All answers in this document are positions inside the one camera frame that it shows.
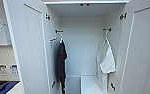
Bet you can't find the white hanger of shirt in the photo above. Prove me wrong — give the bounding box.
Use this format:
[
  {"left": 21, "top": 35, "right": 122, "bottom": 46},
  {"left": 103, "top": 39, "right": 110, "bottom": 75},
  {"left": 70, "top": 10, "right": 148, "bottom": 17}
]
[{"left": 102, "top": 31, "right": 111, "bottom": 46}]

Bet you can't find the white shirt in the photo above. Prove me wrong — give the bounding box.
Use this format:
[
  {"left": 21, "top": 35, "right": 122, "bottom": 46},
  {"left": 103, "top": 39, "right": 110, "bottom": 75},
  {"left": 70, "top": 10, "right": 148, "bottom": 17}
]
[{"left": 96, "top": 40, "right": 117, "bottom": 94}]

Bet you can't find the white wardrobe door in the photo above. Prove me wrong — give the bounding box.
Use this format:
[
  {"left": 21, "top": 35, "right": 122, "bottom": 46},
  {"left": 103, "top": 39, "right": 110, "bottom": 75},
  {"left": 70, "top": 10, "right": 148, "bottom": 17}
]
[
  {"left": 2, "top": 0, "right": 60, "bottom": 94},
  {"left": 109, "top": 1, "right": 150, "bottom": 94}
]

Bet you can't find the white wardrobe carcass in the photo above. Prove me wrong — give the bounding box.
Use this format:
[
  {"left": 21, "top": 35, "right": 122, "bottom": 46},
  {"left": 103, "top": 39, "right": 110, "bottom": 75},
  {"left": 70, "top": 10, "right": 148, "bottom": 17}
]
[{"left": 42, "top": 0, "right": 130, "bottom": 94}]

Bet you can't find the white hanger of black garment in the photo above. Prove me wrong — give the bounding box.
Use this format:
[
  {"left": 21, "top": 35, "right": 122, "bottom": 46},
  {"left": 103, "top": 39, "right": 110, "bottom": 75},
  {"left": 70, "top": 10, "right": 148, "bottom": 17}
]
[{"left": 58, "top": 32, "right": 65, "bottom": 44}]

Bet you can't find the black hanging garment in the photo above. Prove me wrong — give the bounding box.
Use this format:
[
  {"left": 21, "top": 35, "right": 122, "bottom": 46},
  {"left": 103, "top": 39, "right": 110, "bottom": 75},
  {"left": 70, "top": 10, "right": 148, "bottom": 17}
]
[{"left": 55, "top": 40, "right": 69, "bottom": 94}]

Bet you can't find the orange and white door label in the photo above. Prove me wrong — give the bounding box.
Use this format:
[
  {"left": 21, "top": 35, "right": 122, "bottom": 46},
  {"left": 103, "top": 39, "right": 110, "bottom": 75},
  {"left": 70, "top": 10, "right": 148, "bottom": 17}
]
[{"left": 49, "top": 37, "right": 59, "bottom": 46}]

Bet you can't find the white inner cabinet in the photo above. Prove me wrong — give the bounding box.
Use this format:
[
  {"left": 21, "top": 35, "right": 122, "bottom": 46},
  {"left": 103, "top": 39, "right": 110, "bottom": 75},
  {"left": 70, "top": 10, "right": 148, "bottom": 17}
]
[{"left": 80, "top": 75, "right": 105, "bottom": 94}]

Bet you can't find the small dark door hinge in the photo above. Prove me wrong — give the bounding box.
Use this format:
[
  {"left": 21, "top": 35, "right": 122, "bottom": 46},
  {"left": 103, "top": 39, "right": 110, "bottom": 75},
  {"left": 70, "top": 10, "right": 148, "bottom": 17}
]
[
  {"left": 45, "top": 13, "right": 51, "bottom": 20},
  {"left": 119, "top": 12, "right": 128, "bottom": 20}
]

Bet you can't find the small black hook on door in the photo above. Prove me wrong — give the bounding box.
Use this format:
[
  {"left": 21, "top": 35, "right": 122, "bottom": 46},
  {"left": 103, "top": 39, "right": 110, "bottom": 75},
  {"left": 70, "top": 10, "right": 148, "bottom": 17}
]
[
  {"left": 51, "top": 80, "right": 57, "bottom": 89},
  {"left": 110, "top": 82, "right": 116, "bottom": 92}
]

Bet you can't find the small red door catch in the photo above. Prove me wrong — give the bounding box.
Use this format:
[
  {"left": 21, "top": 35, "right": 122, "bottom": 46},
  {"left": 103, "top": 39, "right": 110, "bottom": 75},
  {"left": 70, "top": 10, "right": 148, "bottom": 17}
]
[{"left": 79, "top": 3, "right": 91, "bottom": 7}]

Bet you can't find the blue cloth bundle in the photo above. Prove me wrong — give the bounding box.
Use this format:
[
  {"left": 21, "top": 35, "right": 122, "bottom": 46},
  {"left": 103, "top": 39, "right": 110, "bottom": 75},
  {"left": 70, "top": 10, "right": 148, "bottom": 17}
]
[{"left": 0, "top": 80, "right": 20, "bottom": 94}]

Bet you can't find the black rail bracket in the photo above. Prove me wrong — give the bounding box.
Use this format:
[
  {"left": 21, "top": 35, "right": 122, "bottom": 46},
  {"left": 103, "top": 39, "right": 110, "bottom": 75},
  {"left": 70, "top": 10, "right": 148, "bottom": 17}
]
[
  {"left": 55, "top": 29, "right": 65, "bottom": 34},
  {"left": 102, "top": 27, "right": 113, "bottom": 33}
]

